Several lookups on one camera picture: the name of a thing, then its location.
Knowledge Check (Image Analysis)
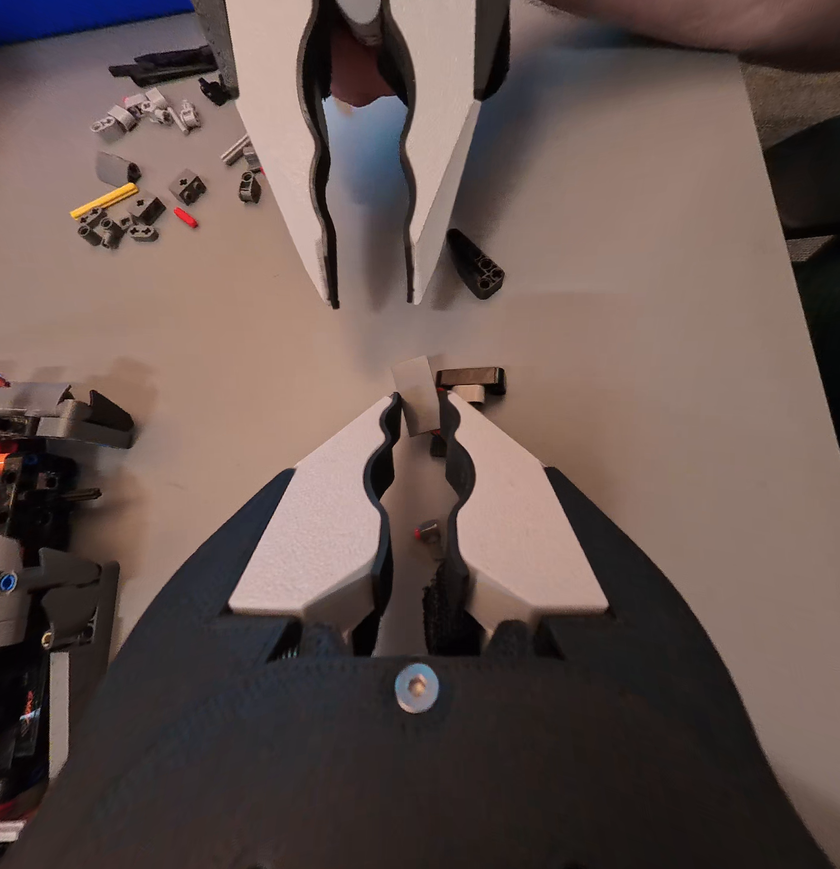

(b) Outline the small yellow-axle lego assembly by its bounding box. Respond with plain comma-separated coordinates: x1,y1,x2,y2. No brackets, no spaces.
430,367,508,457

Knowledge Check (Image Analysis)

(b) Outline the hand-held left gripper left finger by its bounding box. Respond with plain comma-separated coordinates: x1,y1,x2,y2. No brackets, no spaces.
226,392,402,644

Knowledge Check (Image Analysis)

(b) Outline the black curved lego beam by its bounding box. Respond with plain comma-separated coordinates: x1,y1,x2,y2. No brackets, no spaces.
446,229,506,300

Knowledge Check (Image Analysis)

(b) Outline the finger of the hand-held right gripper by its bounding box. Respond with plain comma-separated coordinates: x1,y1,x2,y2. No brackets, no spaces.
225,0,342,310
391,0,492,305

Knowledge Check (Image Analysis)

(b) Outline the blue plastic bin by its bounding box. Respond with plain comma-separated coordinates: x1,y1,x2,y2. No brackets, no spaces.
0,0,193,48

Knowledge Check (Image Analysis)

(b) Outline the pile of lego pieces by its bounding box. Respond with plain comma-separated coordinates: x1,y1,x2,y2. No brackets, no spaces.
70,46,266,250

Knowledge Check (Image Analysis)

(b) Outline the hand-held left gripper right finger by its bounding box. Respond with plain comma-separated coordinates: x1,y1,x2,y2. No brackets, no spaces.
437,390,610,637

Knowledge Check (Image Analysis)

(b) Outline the person's right forearm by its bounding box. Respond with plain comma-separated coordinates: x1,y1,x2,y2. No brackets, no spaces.
549,0,840,69

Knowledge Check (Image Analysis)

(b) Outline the person's right hand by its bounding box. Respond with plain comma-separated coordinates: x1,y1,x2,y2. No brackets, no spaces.
327,30,388,107

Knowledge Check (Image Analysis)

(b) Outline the grey plate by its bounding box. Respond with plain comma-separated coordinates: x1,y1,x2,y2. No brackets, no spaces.
391,355,440,439

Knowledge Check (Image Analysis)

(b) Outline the partly built lego model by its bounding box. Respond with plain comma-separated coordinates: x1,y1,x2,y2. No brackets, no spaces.
0,367,137,843

